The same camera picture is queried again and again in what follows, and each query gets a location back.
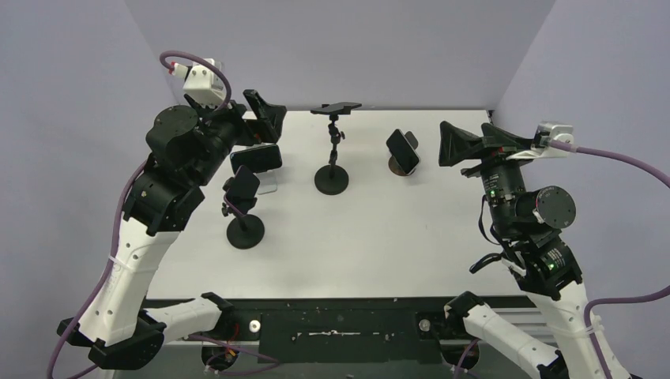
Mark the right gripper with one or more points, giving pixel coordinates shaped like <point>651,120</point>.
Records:
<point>487,164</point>

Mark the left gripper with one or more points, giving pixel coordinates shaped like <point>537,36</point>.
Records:
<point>265,128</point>

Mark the phone from wooden stand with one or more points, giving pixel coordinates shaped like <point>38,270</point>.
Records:
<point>403,151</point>

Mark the black round base stand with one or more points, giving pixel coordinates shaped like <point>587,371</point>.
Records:
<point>245,231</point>

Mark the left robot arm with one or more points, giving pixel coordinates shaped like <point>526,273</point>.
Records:
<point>187,143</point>

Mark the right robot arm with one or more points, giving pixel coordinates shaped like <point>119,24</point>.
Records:
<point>527,225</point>

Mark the phone on white stand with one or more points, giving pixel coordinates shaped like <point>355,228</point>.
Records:
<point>258,159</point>

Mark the white metal phone stand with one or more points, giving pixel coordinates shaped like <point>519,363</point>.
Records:
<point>267,182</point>

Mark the tall black tripod stand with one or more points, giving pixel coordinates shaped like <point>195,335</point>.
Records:
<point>332,179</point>

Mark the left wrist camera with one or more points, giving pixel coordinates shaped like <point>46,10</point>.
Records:
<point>200,83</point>

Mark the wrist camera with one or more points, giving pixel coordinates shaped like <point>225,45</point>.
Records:
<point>200,83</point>
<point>546,133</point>

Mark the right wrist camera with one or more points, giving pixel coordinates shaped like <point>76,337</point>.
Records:
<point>546,133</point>

